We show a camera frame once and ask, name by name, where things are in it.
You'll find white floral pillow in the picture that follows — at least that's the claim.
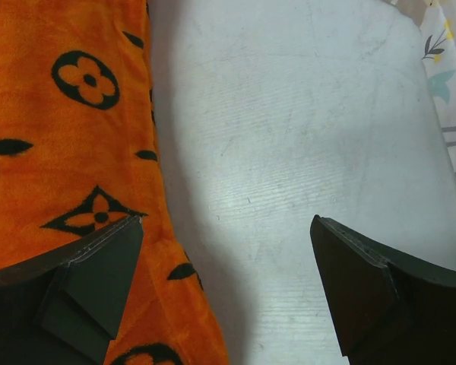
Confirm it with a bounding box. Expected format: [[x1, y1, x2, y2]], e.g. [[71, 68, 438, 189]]
[[387, 0, 456, 214]]

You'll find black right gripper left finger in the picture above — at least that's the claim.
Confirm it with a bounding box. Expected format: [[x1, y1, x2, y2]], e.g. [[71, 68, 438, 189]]
[[0, 216, 144, 364]]

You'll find orange black-patterned pillowcase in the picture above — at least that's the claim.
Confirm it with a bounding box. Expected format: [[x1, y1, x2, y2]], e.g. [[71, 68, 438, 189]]
[[0, 1, 229, 364]]

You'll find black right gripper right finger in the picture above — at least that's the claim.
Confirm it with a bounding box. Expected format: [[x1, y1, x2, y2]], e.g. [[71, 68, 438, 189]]
[[310, 215, 456, 364]]

